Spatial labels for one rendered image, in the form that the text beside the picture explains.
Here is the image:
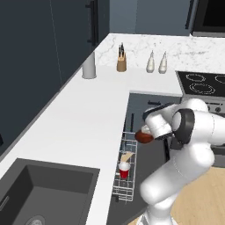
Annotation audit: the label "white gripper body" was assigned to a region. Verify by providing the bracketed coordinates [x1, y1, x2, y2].
[140, 124, 155, 136]

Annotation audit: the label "brown bowl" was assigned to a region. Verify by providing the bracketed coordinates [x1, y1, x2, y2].
[134, 130, 155, 145]

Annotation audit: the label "dark grey dishwasher door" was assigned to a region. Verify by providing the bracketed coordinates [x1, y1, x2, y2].
[105, 140, 174, 225]

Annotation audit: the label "red cup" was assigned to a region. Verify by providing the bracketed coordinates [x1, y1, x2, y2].
[118, 161, 132, 180]

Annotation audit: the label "dark grey base cupboard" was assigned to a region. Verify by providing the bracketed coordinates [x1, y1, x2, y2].
[125, 92, 185, 142]

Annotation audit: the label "beige flat piece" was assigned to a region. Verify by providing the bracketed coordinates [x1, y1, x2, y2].
[120, 151, 136, 163]

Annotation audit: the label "wooden knife block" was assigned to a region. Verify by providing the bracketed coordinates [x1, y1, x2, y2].
[116, 42, 128, 73]

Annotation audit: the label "black hob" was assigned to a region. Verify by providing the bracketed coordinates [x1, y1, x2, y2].
[175, 69, 225, 98]

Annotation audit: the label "grey cylinder canister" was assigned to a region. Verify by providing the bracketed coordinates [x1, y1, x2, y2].
[81, 51, 98, 80]

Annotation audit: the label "dark grey sink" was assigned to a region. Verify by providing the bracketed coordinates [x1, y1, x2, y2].
[0, 157, 101, 225]

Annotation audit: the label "dark tall cupboard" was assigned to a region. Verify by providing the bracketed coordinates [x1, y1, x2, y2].
[0, 0, 111, 157]

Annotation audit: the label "black microwave oven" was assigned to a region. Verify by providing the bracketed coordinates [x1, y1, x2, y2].
[191, 0, 225, 38]

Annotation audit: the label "black base cupboard handle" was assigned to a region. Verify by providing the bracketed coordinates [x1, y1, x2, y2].
[130, 112, 135, 133]

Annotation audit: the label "black drawer handle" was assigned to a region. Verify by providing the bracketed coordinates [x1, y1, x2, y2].
[147, 100, 165, 107]

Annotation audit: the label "white wire dishwasher rack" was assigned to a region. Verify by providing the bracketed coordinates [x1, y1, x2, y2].
[112, 131, 139, 204]

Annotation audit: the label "dark blue wall cupboards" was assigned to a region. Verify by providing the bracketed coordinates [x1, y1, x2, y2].
[109, 0, 195, 37]

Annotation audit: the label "black tall cupboard handle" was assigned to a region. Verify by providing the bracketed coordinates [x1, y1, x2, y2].
[84, 0, 99, 47]

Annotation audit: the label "black wall cupboard handle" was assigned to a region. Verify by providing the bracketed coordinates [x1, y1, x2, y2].
[185, 0, 195, 30]

